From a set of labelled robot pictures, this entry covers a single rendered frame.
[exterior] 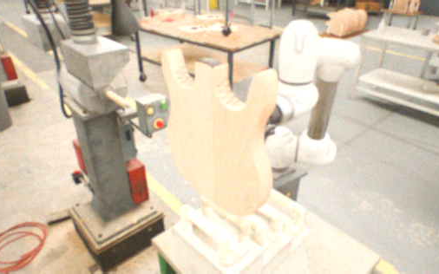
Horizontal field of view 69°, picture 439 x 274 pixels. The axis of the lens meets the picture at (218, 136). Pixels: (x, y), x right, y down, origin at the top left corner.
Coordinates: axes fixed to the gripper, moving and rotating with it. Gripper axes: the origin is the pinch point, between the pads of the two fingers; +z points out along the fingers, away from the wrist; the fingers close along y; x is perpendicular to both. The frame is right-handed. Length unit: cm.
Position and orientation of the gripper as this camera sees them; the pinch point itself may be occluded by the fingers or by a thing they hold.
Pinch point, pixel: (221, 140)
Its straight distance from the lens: 83.3
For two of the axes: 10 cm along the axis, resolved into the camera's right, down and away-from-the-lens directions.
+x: -0.1, -8.5, -5.3
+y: -7.0, -3.7, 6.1
